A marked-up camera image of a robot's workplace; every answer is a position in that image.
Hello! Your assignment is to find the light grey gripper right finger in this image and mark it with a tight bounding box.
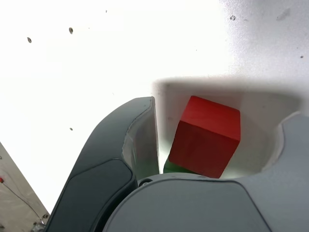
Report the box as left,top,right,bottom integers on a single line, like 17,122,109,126
103,91,309,232

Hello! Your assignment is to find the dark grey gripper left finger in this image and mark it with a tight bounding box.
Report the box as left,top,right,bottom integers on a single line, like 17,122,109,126
44,96,161,232

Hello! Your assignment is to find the green cube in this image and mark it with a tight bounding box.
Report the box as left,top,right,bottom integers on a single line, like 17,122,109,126
163,160,194,174

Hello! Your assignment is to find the red cube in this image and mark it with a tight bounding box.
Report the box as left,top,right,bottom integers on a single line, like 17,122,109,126
168,95,241,180

